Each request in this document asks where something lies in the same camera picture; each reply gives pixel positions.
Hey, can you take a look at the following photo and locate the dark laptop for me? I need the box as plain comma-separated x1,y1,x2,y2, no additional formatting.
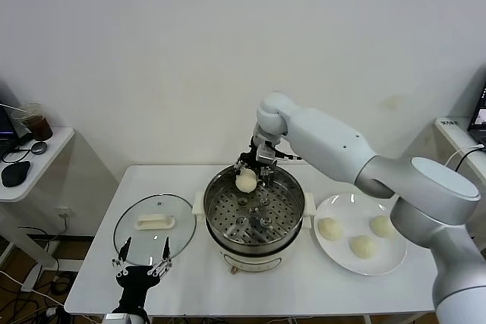
466,68,486,147
0,77,34,151

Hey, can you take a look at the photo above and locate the round black puck with cable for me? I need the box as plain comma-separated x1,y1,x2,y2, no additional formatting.
2,140,49,165

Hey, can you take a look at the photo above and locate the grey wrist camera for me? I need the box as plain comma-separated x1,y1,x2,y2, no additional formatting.
256,144,277,162
104,312,134,324

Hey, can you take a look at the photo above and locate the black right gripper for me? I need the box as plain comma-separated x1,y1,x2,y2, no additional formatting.
233,137,275,185

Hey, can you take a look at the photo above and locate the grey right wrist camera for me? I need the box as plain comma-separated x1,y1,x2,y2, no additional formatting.
256,144,277,162

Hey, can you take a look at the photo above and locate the white side table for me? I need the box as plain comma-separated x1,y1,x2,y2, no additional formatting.
434,116,486,173
0,126,76,294

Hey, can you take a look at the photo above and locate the black cable with adapter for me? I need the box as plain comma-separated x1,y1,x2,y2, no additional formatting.
453,147,486,171

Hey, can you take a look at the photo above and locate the white round plate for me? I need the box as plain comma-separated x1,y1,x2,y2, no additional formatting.
314,193,408,275

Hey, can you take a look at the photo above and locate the white cable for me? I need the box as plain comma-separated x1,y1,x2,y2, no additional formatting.
446,144,484,165

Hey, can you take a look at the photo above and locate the plastic cup of iced coffee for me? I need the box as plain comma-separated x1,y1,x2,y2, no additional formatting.
11,103,54,143

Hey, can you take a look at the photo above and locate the stainless steel steamer basket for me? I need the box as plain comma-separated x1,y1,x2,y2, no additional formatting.
203,162,306,255

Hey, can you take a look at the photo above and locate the black floor cable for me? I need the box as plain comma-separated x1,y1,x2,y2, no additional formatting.
49,255,80,298

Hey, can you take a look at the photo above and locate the black computer mouse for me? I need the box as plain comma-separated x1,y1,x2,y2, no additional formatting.
1,161,31,188

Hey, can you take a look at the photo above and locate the cream electric cooking pot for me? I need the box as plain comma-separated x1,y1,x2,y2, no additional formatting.
191,191,317,276

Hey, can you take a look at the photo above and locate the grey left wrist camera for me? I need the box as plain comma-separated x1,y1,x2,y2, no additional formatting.
104,312,134,324

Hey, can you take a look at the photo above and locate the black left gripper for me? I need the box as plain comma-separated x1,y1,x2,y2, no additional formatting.
111,236,174,313

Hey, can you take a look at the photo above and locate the white steamed baozi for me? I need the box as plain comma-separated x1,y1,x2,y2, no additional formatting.
349,235,377,260
368,215,397,239
317,218,343,242
234,170,258,193

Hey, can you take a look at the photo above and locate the glass lid with cream handle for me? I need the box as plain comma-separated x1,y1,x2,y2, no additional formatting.
112,193,197,268

